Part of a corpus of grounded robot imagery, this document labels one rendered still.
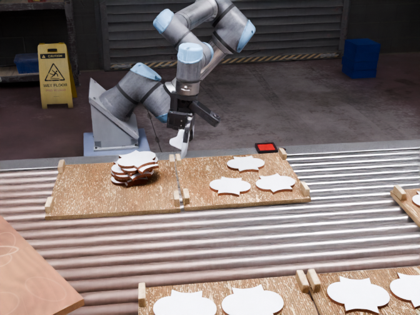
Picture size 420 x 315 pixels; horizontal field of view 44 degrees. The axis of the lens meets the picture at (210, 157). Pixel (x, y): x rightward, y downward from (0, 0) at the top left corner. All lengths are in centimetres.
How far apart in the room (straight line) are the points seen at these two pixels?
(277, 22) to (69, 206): 536
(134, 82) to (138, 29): 428
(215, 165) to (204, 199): 24
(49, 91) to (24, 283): 415
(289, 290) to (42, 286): 57
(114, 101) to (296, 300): 118
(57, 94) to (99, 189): 357
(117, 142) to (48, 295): 111
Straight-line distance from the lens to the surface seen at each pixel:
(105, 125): 213
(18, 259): 129
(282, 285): 132
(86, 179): 182
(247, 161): 187
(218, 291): 129
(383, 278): 140
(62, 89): 525
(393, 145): 221
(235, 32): 202
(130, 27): 636
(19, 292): 119
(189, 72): 160
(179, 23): 171
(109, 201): 167
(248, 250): 146
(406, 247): 157
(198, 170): 183
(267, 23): 670
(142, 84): 210
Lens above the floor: 177
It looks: 26 degrees down
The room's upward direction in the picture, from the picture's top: straight up
